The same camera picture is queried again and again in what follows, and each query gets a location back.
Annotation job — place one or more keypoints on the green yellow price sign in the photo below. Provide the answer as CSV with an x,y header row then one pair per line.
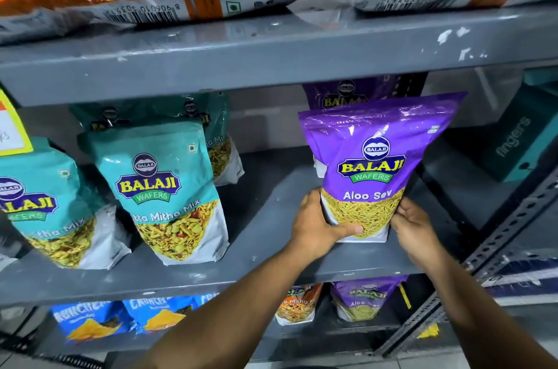
x,y
11,133

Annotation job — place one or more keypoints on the orange Balaji packet shelf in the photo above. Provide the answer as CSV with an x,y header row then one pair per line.
x,y
296,307

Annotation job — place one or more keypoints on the person's left hand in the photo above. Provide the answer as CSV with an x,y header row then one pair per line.
x,y
311,229

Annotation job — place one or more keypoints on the person's left forearm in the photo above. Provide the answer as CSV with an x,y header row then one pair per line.
x,y
226,325

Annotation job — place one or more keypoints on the grey metal shelf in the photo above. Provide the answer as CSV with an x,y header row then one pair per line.
x,y
218,59

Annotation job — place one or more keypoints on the person's right hand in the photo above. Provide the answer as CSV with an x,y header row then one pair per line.
x,y
418,238

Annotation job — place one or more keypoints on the person's right forearm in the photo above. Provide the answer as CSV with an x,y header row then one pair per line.
x,y
479,321

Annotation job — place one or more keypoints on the teal cardboard box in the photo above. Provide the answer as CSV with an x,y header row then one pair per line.
x,y
518,137

